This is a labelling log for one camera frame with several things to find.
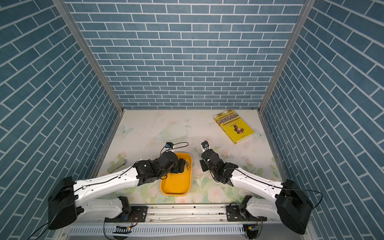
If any yellow plastic storage tray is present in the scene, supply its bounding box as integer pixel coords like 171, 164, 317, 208
161, 153, 193, 197

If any pile of silver screws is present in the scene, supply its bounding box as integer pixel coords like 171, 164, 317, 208
185, 160, 190, 171

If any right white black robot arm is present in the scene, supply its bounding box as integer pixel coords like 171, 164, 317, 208
200, 146, 321, 235

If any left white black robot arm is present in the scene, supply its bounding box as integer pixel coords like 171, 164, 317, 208
40, 151, 188, 232

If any yellow paperback book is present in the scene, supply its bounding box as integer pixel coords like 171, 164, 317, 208
213, 110, 255, 145

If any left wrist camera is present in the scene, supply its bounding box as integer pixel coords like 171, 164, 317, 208
165, 142, 174, 152

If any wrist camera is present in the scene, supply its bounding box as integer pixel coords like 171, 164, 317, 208
201, 140, 211, 153
165, 142, 174, 152

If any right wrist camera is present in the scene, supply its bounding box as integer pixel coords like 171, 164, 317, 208
201, 140, 211, 153

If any aluminium mounting rail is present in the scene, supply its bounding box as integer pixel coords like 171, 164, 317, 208
76, 196, 281, 224

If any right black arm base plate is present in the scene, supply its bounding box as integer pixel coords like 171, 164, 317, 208
226, 204, 267, 222

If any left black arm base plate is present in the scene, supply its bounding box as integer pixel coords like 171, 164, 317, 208
105, 206, 149, 224

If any white slotted cable duct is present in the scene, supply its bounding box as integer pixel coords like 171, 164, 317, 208
69, 224, 244, 237

